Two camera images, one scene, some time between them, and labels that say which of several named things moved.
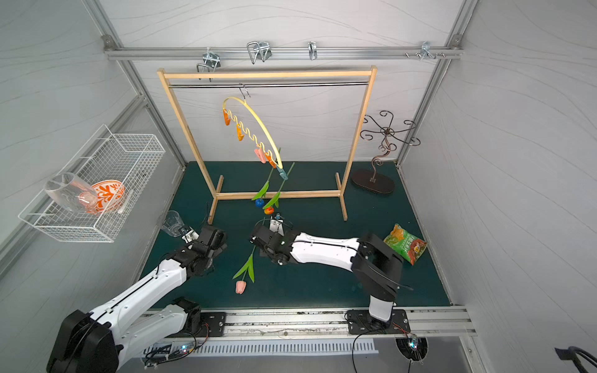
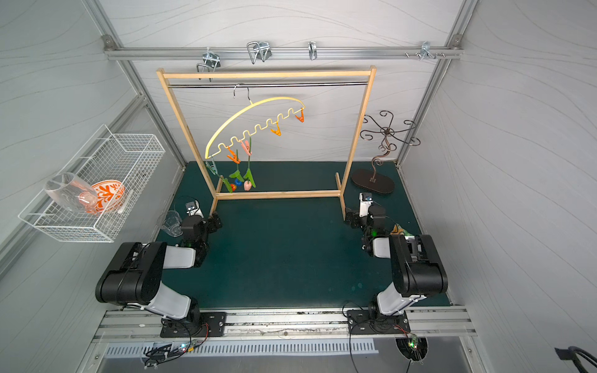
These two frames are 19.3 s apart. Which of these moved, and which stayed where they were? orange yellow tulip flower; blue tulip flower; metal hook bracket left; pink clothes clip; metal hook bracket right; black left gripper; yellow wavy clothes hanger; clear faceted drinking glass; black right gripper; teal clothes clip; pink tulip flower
Moved: black left gripper; black right gripper; pink clothes clip; teal clothes clip; orange yellow tulip flower; pink tulip flower; blue tulip flower; yellow wavy clothes hanger
Stayed: metal hook bracket left; clear faceted drinking glass; metal hook bracket right
